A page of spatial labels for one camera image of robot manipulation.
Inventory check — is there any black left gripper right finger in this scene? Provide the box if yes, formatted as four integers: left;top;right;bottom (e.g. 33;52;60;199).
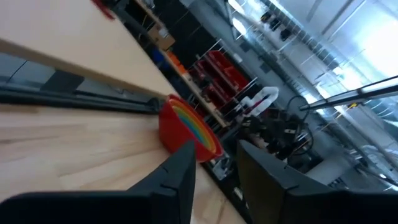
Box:
237;139;398;224

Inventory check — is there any green plastic bowl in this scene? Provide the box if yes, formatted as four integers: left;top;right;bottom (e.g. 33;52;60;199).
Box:
172;107;213;150

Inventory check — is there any large red plastic bowl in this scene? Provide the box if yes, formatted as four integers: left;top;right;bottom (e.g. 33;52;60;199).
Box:
158;93;224;164

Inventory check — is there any red cloth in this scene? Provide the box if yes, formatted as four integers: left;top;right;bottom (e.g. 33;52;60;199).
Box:
90;0;116;21

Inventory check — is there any teal plastic bowl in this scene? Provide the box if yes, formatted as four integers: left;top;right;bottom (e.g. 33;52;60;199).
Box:
177;112;208;147

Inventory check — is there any black rig light bar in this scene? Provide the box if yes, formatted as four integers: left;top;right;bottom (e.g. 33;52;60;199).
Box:
298;75;398;112

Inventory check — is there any red storage bins rack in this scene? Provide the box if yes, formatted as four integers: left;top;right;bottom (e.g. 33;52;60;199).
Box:
188;49;250;108

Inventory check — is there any light wooden bench top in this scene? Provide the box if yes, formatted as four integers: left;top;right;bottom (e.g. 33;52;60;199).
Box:
0;0;178;100

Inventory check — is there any orange plastic bowl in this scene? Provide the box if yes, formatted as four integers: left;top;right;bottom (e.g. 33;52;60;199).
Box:
172;101;218;154

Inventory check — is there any cardboard box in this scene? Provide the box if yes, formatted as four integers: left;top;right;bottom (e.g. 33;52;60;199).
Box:
147;22;176;51

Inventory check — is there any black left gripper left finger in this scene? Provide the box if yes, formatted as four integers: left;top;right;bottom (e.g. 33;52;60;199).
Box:
0;139;198;224

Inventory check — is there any blue storage bin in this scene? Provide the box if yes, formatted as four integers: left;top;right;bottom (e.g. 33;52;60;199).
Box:
151;48;166;65

